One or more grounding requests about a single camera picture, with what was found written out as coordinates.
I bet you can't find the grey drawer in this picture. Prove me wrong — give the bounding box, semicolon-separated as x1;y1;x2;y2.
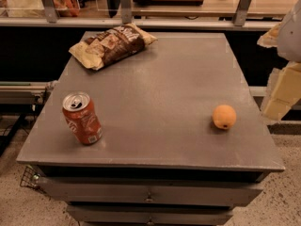
38;177;262;207
67;205;232;226

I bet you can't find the upper grey drawer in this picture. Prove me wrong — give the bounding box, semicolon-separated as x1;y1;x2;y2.
38;177;262;207

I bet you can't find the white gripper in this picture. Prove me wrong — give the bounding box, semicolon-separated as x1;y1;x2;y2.
257;8;301;121

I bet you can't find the red coke can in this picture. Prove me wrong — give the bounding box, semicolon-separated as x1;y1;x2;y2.
62;91;103;145

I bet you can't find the metal shelf rail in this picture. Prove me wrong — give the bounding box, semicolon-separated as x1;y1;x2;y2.
0;17;277;31

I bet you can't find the orange snack bag on shelf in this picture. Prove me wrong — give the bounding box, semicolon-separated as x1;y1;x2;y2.
53;0;79;17

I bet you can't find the lower grey drawer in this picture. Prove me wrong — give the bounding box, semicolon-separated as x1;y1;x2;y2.
67;205;232;226

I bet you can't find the wire mesh basket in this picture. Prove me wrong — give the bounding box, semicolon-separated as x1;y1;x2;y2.
20;166;41;190

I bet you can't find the orange fruit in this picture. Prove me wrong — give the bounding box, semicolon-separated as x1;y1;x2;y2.
212;105;237;130

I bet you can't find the brown chip bag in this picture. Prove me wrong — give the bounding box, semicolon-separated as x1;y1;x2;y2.
69;23;157;71

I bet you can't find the grey drawer cabinet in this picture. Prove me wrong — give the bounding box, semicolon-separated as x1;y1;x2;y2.
18;33;284;212

